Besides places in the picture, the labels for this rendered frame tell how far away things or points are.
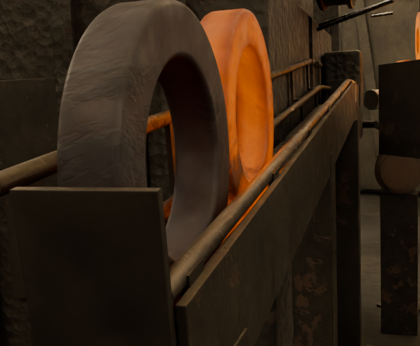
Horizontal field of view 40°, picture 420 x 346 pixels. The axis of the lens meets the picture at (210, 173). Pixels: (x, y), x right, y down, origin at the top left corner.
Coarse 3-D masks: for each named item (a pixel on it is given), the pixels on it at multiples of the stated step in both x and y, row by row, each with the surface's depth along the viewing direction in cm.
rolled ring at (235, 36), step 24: (216, 24) 46; (240, 24) 47; (216, 48) 44; (240, 48) 47; (264, 48) 55; (240, 72) 56; (264, 72) 55; (240, 96) 57; (264, 96) 57; (240, 120) 58; (264, 120) 57; (240, 144) 57; (264, 144) 57; (240, 168) 47
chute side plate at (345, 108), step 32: (352, 96) 125; (320, 128) 72; (320, 160) 72; (288, 192) 50; (320, 192) 72; (256, 224) 39; (288, 224) 50; (224, 256) 32; (256, 256) 39; (288, 256) 50; (192, 288) 28; (224, 288) 32; (256, 288) 39; (192, 320) 27; (224, 320) 32; (256, 320) 39
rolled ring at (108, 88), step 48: (96, 48) 27; (144, 48) 28; (192, 48) 35; (96, 96) 26; (144, 96) 28; (192, 96) 38; (96, 144) 26; (144, 144) 28; (192, 144) 40; (192, 192) 40; (192, 240) 37
